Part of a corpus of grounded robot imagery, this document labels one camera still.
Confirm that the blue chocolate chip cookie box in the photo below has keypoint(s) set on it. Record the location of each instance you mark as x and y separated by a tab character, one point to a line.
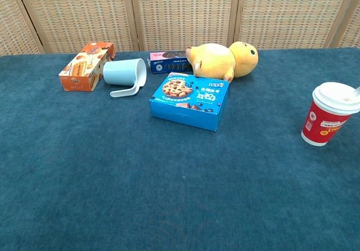
191	104

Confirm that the woven bamboo folding screen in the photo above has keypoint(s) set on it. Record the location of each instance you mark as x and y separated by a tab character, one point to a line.
180	14

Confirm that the red paper cup white lid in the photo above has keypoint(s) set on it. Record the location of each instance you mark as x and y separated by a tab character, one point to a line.
323	121

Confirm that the blue felt table cover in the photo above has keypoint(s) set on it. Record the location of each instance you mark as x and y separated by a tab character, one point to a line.
140	178

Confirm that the orange biscuit stick box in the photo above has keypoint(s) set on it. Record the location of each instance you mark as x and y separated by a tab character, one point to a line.
81	71

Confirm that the yellow plush toy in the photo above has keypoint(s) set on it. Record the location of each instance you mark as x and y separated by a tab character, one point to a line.
219	61

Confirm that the light blue plastic mug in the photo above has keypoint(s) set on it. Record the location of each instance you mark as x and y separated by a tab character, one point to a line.
121	72

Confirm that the blue pink sandwich cookie box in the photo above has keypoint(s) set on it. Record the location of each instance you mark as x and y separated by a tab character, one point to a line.
168	65

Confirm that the transparent plastic straw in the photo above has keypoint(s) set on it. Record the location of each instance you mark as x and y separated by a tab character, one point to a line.
357	91

